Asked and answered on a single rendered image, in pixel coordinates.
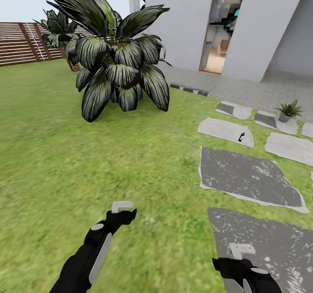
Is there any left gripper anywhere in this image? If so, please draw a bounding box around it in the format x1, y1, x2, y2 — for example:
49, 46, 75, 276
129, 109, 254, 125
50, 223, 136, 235
107, 208, 137, 229

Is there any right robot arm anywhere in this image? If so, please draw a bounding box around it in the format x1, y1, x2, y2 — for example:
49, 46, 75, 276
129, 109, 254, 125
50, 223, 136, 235
212, 243, 282, 293

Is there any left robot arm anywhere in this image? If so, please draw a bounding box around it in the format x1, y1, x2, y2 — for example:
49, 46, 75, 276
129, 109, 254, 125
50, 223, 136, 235
49, 201, 137, 293

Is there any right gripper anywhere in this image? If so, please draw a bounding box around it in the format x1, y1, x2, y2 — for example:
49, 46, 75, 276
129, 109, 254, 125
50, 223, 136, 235
212, 257, 252, 283

